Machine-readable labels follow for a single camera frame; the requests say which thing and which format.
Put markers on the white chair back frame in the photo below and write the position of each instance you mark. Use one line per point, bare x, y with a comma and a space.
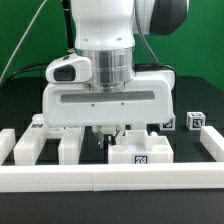
44, 145

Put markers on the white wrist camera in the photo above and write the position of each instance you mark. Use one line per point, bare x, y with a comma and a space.
69, 69

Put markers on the left white tagged cube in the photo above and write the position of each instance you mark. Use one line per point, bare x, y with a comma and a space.
168, 126

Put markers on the right white tagged cube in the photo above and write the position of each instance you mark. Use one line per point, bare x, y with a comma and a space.
195, 120

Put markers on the black camera stand pole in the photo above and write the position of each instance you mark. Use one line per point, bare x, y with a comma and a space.
68, 23

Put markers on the white U-shaped obstacle frame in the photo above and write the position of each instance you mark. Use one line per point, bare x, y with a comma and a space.
110, 177

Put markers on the white chair seat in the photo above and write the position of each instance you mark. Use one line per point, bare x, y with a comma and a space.
140, 147

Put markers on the white tagged cube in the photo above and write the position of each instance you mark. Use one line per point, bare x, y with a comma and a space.
195, 120
168, 126

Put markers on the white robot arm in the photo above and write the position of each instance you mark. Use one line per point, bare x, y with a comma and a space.
97, 85

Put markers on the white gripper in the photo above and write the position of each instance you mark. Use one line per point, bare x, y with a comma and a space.
147, 98

